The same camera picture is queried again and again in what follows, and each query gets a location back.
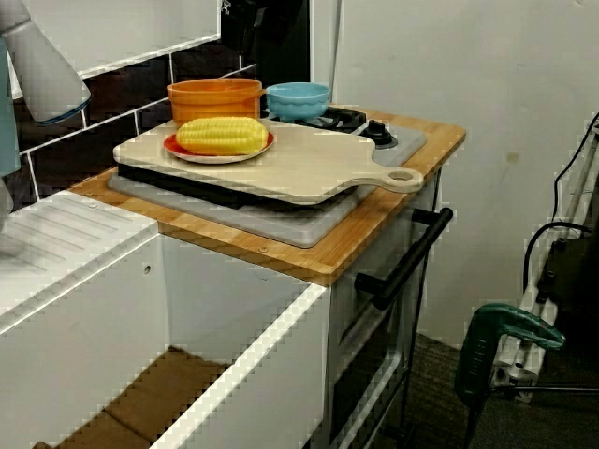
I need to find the black stove knob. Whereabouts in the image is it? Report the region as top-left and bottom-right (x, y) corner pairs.
(364, 120), (399, 150)

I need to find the aluminium frame rail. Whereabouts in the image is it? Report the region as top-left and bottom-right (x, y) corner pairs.
(490, 135), (599, 406)

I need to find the white oven door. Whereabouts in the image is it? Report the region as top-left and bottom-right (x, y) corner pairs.
(329, 205), (444, 445)

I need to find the green clamp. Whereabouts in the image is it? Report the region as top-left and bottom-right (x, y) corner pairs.
(454, 302), (566, 417)

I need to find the light blue bowl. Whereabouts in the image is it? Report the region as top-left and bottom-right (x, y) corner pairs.
(265, 82), (331, 124)

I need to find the white toy sink unit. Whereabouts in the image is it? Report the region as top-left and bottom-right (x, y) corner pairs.
(0, 189), (333, 449)

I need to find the yellow toy corn cob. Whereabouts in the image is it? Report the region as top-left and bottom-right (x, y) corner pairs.
(175, 116), (270, 156)

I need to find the black oven door handle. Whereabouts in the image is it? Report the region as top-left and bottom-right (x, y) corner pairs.
(354, 207), (455, 311)

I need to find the wooden cutting board with handle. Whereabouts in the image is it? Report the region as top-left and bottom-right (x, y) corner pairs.
(113, 116), (425, 206)

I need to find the wooden countertop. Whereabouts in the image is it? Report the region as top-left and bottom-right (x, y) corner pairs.
(69, 102), (468, 287)

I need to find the orange plastic pot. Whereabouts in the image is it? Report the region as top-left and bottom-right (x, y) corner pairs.
(167, 78), (270, 127)

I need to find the thin black cable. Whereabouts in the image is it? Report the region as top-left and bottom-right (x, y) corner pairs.
(486, 384), (599, 395)

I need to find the black box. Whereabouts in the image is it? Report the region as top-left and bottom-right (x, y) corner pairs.
(535, 233), (599, 347)

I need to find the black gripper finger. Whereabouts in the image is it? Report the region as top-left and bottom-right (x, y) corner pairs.
(220, 0), (257, 48)

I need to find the dark tile backsplash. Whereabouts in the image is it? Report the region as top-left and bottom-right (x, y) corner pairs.
(13, 44), (258, 211)

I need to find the red plate with white rim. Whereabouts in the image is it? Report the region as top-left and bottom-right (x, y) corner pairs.
(162, 132), (276, 165)

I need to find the grey toy stovetop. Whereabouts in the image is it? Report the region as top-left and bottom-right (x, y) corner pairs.
(107, 105), (428, 249)

